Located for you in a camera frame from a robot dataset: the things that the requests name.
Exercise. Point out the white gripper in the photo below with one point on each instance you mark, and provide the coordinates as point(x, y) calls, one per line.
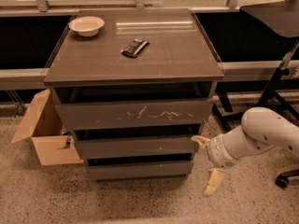
point(219, 151)

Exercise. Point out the grey bottom drawer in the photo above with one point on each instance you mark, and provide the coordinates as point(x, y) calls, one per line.
point(140, 170)

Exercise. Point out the grey drawer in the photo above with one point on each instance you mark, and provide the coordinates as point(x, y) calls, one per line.
point(140, 170)
point(101, 145)
point(90, 108)

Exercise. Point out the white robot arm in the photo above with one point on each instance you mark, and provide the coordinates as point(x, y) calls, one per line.
point(261, 129)

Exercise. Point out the grey top drawer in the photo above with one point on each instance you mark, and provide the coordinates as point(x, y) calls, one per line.
point(90, 108)

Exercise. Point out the grey drawer cabinet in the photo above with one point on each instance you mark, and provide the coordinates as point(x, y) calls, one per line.
point(175, 40)

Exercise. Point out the grey middle drawer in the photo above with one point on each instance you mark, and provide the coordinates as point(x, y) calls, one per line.
point(101, 145)

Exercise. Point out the open cardboard box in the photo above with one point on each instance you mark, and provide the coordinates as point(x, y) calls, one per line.
point(41, 124)

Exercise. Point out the black office chair base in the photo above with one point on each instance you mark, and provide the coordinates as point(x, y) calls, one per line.
point(282, 179)

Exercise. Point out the black snack packet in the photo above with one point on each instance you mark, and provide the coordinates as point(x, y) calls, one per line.
point(134, 48)

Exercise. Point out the white bowl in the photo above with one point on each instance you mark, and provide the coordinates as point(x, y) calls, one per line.
point(86, 26)

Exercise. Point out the metal window rail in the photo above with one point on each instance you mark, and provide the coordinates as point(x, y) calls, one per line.
point(29, 79)

